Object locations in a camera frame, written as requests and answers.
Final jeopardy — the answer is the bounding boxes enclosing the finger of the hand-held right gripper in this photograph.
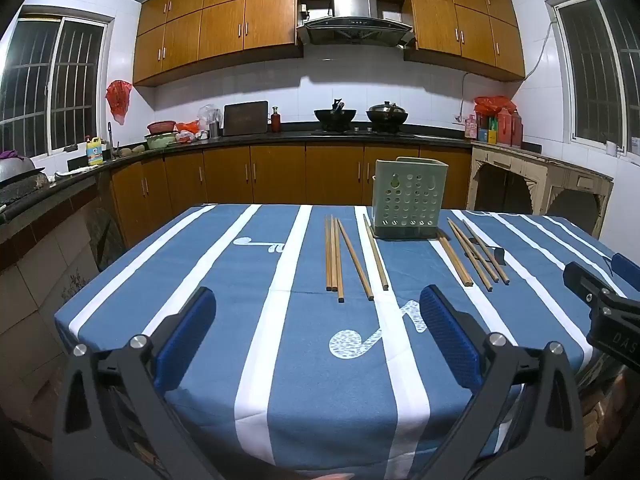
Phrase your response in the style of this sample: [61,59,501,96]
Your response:
[563,262,617,307]
[610,252,640,297]

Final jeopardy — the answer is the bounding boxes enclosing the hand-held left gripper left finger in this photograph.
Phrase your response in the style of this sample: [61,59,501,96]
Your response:
[52,286,221,480]

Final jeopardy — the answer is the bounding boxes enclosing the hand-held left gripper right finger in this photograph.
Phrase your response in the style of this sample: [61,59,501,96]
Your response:
[419,284,586,480]

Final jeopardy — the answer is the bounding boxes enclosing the green perforated utensil holder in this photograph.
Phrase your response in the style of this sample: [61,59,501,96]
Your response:
[371,157,448,241]

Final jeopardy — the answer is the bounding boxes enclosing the black wok with utensils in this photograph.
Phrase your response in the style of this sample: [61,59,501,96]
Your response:
[313,98,358,129]

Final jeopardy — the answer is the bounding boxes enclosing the blue white striped tablecloth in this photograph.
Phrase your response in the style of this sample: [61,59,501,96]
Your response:
[54,203,632,480]

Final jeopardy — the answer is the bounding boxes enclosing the white side table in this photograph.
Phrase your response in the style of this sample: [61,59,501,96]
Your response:
[466,140,615,242]

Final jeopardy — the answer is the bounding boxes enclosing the large red bottles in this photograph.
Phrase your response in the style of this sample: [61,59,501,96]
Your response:
[496,108,524,149]

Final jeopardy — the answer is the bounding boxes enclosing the colourful seasoning boxes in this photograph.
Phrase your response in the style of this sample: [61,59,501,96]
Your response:
[477,114,499,144]

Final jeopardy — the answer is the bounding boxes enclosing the wooden base cabinets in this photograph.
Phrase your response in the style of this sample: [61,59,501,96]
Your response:
[97,142,473,261]

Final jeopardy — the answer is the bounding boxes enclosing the crumpled red plastic bag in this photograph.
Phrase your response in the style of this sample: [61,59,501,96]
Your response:
[473,96,519,116]

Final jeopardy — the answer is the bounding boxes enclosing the barred window above side table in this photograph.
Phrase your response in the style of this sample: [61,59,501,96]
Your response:
[546,0,640,157]

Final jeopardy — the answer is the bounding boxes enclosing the white dish cloth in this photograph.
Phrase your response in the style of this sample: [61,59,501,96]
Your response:
[53,165,97,179]

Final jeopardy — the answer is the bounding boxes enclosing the black kitchen countertop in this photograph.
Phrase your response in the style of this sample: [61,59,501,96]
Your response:
[0,127,473,223]

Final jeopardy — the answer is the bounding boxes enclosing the gas stove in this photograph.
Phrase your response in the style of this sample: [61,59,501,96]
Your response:
[310,126,417,137]

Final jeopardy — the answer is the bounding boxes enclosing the clear plastic bag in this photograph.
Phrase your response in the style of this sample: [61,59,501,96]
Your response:
[198,104,221,131]

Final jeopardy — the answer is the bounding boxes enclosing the brown cutting board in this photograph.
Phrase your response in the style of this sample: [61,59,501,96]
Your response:
[222,101,270,136]

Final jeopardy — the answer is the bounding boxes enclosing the wok with lid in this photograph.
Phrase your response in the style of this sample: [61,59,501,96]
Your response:
[365,101,409,126]

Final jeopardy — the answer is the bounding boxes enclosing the metal pot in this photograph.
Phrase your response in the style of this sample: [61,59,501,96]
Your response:
[0,156,37,182]

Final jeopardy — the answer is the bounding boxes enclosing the hanging red plastic bag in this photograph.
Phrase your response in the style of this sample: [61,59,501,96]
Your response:
[105,80,134,126]

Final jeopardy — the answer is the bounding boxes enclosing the steel range hood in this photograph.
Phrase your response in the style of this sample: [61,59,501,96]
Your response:
[296,0,417,50]

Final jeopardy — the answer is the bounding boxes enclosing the white wall cable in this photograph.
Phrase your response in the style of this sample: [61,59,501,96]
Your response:
[459,20,559,122]

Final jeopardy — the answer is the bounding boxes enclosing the barred window with sliding frame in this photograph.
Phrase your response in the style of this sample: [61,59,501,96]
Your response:
[0,7,115,158]

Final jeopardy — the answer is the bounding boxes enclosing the wooden wall cabinets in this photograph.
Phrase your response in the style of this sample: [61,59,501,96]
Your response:
[132,0,526,87]

